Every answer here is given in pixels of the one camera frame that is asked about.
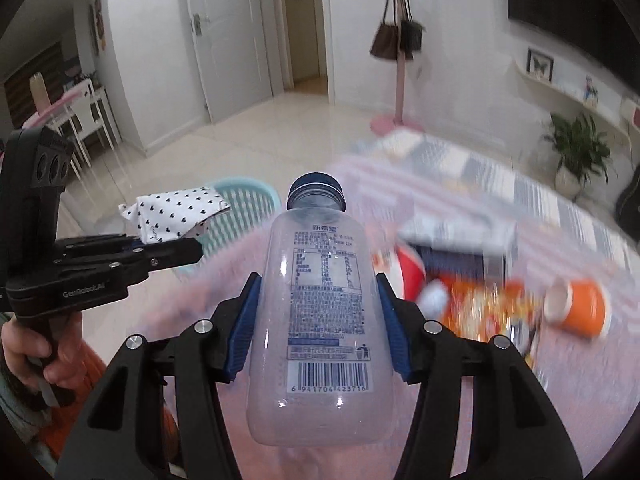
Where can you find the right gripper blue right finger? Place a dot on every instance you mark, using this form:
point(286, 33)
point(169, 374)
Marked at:
point(397, 338)

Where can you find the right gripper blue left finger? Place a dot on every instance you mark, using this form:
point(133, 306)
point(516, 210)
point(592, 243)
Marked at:
point(241, 313)

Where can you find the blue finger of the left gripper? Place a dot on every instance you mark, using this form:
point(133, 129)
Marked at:
point(131, 244)
point(162, 256)

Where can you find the white heart-patterned paper bag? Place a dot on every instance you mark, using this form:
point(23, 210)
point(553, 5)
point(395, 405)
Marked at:
point(164, 217)

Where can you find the clear bottle with blue cap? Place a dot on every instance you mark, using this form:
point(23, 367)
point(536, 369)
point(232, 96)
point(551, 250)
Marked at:
point(320, 368)

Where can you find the red white paper cup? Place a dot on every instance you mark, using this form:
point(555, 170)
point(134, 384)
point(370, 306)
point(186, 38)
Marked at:
point(404, 270)

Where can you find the person's left hand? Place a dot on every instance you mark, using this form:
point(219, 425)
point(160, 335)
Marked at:
point(20, 343)

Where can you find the orange panda snack packet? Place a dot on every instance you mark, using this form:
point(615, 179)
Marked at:
point(479, 312)

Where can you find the teal plastic laundry basket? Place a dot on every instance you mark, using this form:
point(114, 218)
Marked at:
point(252, 202)

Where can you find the white blue milk carton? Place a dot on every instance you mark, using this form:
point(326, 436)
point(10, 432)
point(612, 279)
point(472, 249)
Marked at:
point(477, 248)

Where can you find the white dining chair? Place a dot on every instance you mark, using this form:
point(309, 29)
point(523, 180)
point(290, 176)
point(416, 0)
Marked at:
point(87, 111)

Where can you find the orange paper cup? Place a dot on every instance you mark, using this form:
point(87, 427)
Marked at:
point(583, 307)

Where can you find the pink coat rack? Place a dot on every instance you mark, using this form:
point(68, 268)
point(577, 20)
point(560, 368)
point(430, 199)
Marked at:
point(382, 125)

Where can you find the potted green plant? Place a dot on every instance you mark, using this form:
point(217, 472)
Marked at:
point(582, 150)

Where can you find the black acoustic guitar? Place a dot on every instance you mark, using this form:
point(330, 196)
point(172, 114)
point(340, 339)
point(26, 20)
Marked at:
point(627, 208)

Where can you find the white interior door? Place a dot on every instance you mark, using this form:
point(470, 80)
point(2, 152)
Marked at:
point(230, 49)

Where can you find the brown handbag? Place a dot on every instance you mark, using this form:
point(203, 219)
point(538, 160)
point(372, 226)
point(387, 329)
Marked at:
point(385, 45)

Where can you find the white curved lower shelf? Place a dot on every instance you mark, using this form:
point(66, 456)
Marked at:
point(611, 118)

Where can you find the black handbag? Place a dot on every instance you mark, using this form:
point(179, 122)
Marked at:
point(411, 35)

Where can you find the framed butterfly picture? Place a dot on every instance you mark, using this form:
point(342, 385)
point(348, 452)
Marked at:
point(539, 65)

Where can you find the small colourful figurine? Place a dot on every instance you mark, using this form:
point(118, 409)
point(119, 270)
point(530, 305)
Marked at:
point(591, 94)

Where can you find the wall-mounted black television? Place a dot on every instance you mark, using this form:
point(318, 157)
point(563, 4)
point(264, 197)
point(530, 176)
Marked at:
point(596, 27)

